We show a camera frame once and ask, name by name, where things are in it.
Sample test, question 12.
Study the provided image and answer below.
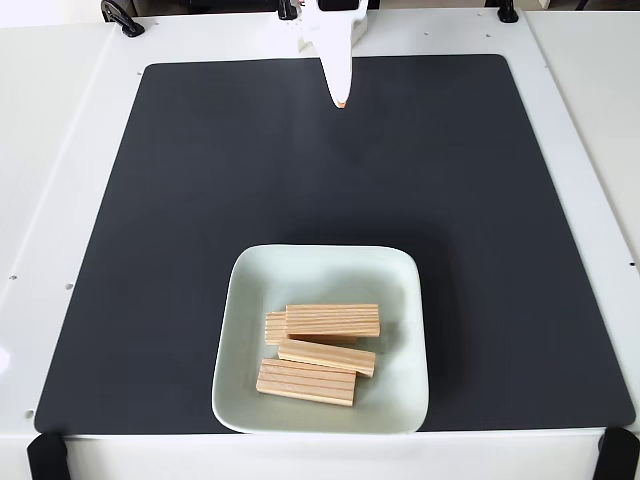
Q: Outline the pale green square plate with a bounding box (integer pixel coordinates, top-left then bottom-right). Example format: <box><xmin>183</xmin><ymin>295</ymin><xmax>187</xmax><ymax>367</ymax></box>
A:
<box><xmin>211</xmin><ymin>243</ymin><xmax>431</xmax><ymax>435</ymax></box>

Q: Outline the grooved wooden block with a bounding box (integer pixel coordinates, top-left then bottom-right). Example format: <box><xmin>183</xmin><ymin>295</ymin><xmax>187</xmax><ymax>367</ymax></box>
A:
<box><xmin>284</xmin><ymin>303</ymin><xmax>382</xmax><ymax>339</ymax></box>
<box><xmin>255</xmin><ymin>357</ymin><xmax>358</xmax><ymax>409</ymax></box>
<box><xmin>264</xmin><ymin>309</ymin><xmax>359</xmax><ymax>347</ymax></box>
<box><xmin>277</xmin><ymin>338</ymin><xmax>377</xmax><ymax>379</ymax></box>

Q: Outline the black table mat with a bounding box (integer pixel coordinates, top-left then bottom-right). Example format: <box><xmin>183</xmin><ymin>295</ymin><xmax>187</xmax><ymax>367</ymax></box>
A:
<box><xmin>33</xmin><ymin>53</ymin><xmax>636</xmax><ymax>435</ymax></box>

